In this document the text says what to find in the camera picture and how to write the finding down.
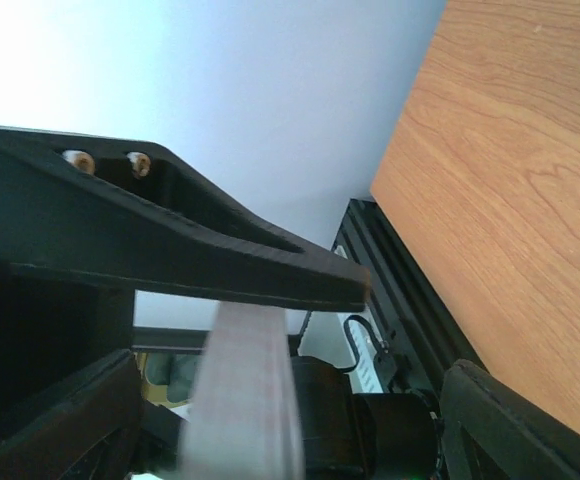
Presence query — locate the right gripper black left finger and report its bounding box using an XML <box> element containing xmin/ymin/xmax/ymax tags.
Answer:
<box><xmin>0</xmin><ymin>350</ymin><xmax>143</xmax><ymax>479</ymax></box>

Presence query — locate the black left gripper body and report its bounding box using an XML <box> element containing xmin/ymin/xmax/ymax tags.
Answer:
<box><xmin>0</xmin><ymin>262</ymin><xmax>135</xmax><ymax>440</ymax></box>

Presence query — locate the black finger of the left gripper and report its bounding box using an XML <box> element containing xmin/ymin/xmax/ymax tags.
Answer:
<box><xmin>0</xmin><ymin>128</ymin><xmax>370</xmax><ymax>311</ymax></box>

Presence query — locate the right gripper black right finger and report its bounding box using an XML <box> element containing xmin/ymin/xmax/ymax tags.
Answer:
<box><xmin>440</xmin><ymin>360</ymin><xmax>580</xmax><ymax>479</ymax></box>

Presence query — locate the pink-backed card deck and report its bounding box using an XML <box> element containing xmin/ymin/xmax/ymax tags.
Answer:
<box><xmin>179</xmin><ymin>302</ymin><xmax>306</xmax><ymax>479</ymax></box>

